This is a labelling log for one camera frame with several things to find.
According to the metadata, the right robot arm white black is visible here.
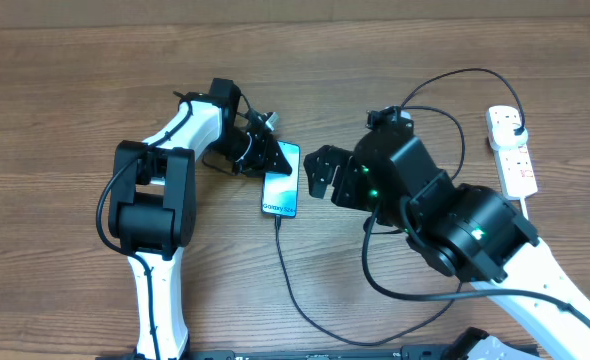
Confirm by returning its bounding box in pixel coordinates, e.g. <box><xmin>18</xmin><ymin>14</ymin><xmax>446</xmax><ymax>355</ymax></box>
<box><xmin>304</xmin><ymin>124</ymin><xmax>590</xmax><ymax>359</ymax></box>

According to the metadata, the blue smartphone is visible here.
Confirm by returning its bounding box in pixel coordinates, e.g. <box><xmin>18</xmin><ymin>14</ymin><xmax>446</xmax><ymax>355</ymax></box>
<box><xmin>261</xmin><ymin>141</ymin><xmax>301</xmax><ymax>218</ymax></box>

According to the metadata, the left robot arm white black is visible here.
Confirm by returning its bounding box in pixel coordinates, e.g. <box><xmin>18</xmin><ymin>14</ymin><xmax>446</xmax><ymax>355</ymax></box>
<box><xmin>95</xmin><ymin>78</ymin><xmax>294</xmax><ymax>359</ymax></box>

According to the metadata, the black charger cable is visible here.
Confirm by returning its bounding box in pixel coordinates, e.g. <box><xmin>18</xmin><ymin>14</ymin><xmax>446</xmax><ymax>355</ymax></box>
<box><xmin>273</xmin><ymin>67</ymin><xmax>527</xmax><ymax>348</ymax></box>

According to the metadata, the white charger plug adapter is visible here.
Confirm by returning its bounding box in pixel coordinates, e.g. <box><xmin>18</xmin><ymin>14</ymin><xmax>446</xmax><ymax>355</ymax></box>
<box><xmin>489</xmin><ymin>123</ymin><xmax>529</xmax><ymax>151</ymax></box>

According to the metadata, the white power strip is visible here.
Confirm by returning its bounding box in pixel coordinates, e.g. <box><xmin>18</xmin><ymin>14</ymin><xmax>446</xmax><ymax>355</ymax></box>
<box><xmin>485</xmin><ymin>104</ymin><xmax>539</xmax><ymax>202</ymax></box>

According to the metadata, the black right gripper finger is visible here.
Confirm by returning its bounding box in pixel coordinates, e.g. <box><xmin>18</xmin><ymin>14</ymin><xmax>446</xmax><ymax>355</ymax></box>
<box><xmin>308</xmin><ymin>162</ymin><xmax>337</xmax><ymax>199</ymax></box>
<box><xmin>304</xmin><ymin>145</ymin><xmax>352</xmax><ymax>170</ymax></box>

